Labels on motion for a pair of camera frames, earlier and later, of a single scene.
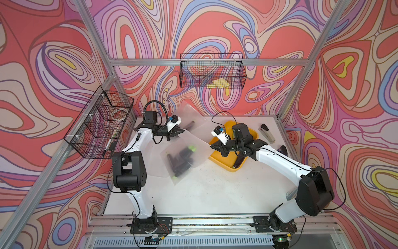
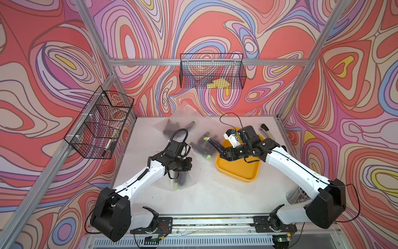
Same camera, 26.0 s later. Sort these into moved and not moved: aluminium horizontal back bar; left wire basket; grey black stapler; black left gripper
Moved: black left gripper
Not moved: grey black stapler; left wire basket; aluminium horizontal back bar
